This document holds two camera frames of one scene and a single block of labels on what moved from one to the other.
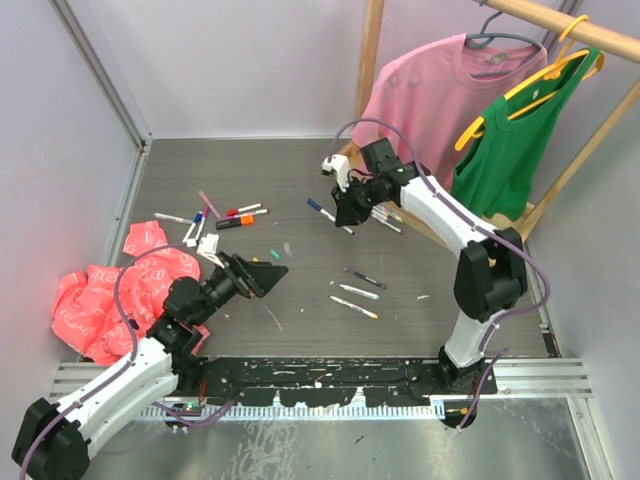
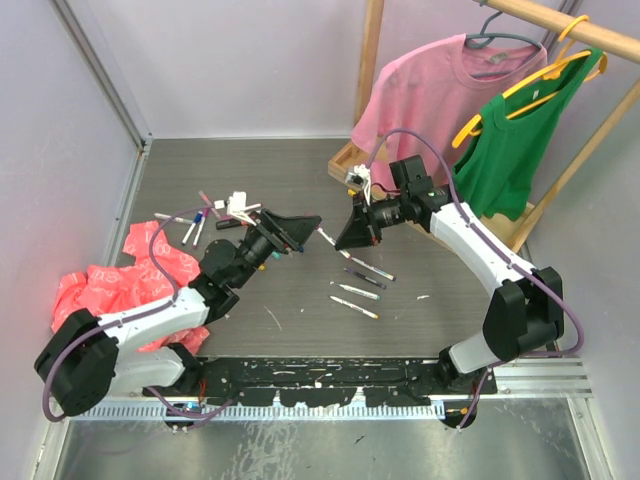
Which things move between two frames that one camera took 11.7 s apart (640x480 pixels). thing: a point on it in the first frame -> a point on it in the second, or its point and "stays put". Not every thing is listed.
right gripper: (346, 213) -> (362, 229)
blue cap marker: (196, 220) stays put
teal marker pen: (360, 292) stays put
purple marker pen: (366, 278) stays put
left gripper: (248, 277) -> (296, 229)
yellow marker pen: (354, 307) stays put
